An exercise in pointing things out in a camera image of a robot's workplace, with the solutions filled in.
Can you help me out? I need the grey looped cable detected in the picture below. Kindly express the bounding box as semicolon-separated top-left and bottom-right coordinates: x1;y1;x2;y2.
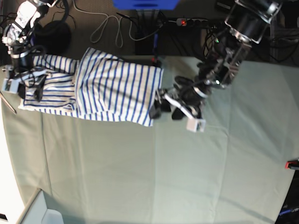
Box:
72;0;131;48

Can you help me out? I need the red black clamp middle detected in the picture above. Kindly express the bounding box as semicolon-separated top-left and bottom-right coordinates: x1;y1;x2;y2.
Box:
152;33;161;68

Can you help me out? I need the red black clamp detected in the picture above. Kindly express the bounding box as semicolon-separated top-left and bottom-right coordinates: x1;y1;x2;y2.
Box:
152;33;161;68
285;159;299;171

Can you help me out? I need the blue white striped t-shirt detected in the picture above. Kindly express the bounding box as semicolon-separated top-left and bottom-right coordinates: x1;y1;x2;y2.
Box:
19;48;164;127

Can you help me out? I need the metal rod on table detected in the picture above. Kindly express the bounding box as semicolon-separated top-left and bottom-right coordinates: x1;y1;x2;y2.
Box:
0;92;17;115

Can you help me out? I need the red black clamp right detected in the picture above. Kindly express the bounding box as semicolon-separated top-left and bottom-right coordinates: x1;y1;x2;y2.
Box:
285;159;299;171

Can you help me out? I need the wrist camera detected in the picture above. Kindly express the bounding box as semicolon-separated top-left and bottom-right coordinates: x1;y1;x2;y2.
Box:
2;78;19;94
186;119;206;133

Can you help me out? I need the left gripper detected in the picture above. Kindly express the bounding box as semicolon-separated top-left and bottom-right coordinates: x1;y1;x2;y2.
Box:
149;76;208;120

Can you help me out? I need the green table cloth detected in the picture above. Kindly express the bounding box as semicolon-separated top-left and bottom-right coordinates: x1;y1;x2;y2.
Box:
2;62;299;224

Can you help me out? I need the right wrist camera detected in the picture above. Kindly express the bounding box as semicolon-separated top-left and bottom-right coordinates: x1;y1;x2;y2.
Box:
2;78;19;94

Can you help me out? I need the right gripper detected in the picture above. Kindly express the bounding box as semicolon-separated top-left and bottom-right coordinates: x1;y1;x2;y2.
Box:
2;65;47;102

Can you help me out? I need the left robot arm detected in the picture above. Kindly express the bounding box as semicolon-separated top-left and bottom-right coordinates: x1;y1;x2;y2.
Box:
149;0;283;120

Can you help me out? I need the black round stand base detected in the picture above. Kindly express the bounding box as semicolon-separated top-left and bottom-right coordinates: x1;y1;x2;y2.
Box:
34;21;71;55

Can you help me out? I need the white plastic bin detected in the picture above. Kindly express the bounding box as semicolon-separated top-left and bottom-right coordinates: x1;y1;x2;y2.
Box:
16;188;64;224

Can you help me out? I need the white power strip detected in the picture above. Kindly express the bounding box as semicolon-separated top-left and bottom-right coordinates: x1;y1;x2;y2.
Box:
176;18;208;27

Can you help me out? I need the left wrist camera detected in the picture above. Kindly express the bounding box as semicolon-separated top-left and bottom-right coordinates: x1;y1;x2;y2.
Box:
186;119;206;133

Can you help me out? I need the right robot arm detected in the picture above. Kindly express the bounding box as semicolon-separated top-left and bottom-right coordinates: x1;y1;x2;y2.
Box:
2;0;57;102

